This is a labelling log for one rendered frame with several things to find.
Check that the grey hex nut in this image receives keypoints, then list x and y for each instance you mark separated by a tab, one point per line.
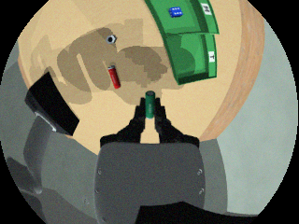
111	39

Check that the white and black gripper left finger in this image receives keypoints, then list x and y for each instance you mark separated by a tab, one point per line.
136	126

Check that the green battery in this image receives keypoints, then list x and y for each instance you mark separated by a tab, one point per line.
150	104

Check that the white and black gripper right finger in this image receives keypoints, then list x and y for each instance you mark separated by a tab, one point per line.
167	132

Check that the blue die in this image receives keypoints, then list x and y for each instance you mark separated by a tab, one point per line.
175	12

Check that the red battery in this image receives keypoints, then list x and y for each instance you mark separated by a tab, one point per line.
114	76

